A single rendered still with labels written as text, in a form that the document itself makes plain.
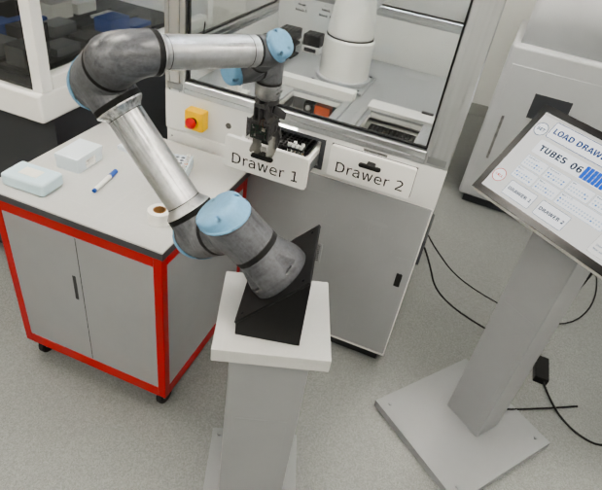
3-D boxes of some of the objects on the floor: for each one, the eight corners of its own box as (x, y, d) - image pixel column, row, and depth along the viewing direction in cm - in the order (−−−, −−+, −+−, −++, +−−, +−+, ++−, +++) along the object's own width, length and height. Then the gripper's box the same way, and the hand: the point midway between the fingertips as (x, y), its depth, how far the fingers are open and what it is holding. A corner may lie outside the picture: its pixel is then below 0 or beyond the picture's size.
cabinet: (382, 368, 223) (437, 211, 175) (168, 286, 245) (165, 126, 197) (423, 248, 297) (470, 114, 249) (256, 192, 319) (269, 59, 271)
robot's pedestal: (294, 521, 168) (336, 365, 123) (198, 513, 166) (205, 352, 121) (296, 437, 192) (332, 280, 147) (213, 429, 190) (223, 267, 145)
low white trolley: (166, 417, 192) (161, 253, 146) (26, 355, 205) (-18, 186, 159) (238, 316, 236) (253, 165, 191) (120, 269, 249) (106, 120, 204)
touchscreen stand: (454, 507, 179) (595, 281, 118) (373, 404, 208) (454, 181, 147) (547, 447, 203) (704, 233, 142) (463, 363, 232) (564, 155, 171)
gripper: (242, 97, 151) (237, 163, 164) (277, 107, 149) (269, 173, 162) (255, 88, 158) (250, 153, 171) (289, 98, 156) (280, 162, 168)
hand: (264, 156), depth 168 cm, fingers closed on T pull, 3 cm apart
